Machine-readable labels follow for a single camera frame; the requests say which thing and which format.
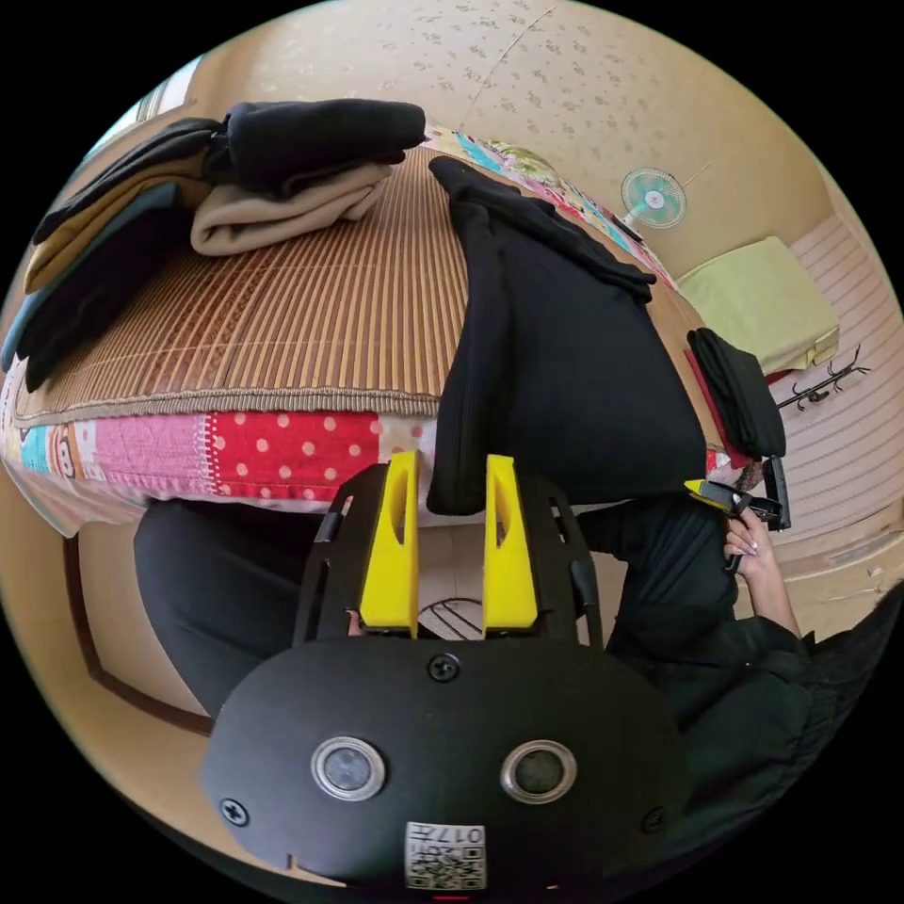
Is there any yellow-green folded blanket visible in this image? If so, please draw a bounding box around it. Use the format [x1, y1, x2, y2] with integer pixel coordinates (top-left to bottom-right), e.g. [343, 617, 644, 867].
[676, 235, 843, 374]

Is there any white and teal fan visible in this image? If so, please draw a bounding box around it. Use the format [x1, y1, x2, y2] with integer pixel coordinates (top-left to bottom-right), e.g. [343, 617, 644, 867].
[611, 166, 688, 246]

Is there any person's right hand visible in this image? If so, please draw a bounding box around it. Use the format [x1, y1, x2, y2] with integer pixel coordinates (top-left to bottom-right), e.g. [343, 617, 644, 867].
[722, 510, 780, 583]

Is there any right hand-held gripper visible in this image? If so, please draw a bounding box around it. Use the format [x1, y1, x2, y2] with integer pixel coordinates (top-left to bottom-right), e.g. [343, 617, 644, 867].
[683, 477, 781, 574]

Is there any bed with woven mat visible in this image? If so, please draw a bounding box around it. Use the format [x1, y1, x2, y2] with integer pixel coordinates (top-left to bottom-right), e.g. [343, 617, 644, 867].
[0, 123, 766, 540]

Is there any small pile of clothes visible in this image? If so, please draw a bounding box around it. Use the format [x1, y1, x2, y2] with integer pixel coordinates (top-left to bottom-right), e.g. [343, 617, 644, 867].
[683, 327, 788, 470]

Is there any large pile of clothes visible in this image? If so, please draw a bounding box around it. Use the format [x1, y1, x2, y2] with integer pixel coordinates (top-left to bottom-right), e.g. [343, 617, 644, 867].
[0, 98, 429, 394]

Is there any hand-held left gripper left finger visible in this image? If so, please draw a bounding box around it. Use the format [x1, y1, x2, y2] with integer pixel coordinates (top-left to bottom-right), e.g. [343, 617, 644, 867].
[358, 450, 420, 639]

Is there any black long sleeve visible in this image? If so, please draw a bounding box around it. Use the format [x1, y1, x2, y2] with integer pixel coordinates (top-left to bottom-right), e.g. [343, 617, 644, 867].
[426, 155, 709, 517]

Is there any person's right forearm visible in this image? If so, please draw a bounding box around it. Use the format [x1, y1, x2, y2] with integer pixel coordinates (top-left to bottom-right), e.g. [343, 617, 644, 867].
[750, 564, 804, 639]

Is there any black coat rack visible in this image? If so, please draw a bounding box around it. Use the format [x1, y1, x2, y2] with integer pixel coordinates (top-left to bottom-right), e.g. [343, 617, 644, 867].
[775, 344, 872, 412]

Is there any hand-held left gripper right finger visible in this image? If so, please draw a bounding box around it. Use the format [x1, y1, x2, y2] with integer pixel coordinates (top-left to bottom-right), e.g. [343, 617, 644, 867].
[482, 454, 540, 638]

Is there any person's body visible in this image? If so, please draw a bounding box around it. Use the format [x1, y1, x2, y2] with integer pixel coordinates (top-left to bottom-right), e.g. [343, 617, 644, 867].
[132, 492, 904, 893]

